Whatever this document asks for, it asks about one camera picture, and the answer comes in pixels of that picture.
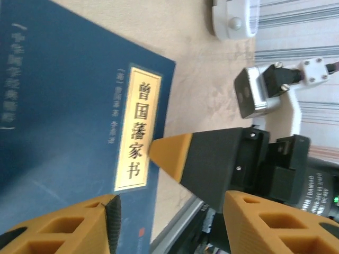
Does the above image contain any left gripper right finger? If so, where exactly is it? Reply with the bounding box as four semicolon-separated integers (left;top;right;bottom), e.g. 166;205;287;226
224;190;339;254

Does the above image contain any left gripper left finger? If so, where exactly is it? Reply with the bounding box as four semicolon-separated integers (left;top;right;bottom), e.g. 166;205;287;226
0;193;122;254

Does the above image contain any blue book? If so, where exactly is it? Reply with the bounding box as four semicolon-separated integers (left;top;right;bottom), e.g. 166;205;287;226
0;0;177;254

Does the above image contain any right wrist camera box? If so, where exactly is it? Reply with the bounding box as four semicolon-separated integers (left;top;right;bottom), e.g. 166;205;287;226
233;57;334;138

